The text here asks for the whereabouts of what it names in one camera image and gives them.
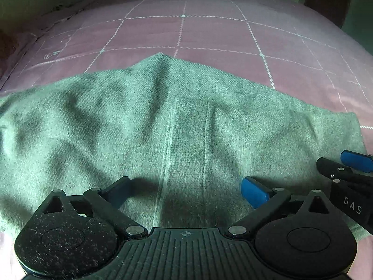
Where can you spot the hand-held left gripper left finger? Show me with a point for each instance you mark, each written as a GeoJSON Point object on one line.
{"type": "Point", "coordinates": [120, 189]}

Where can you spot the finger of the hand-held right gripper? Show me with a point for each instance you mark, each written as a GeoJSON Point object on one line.
{"type": "Point", "coordinates": [335, 167]}
{"type": "Point", "coordinates": [357, 160]}

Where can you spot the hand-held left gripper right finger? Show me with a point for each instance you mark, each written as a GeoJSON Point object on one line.
{"type": "Point", "coordinates": [253, 191]}

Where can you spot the grey-green pants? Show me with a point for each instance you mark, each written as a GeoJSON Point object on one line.
{"type": "Point", "coordinates": [145, 140]}

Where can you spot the dark wooden door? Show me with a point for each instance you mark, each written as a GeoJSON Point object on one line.
{"type": "Point", "coordinates": [329, 0]}

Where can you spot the pink checked bed sheet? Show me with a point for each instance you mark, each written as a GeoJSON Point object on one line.
{"type": "Point", "coordinates": [204, 29]}

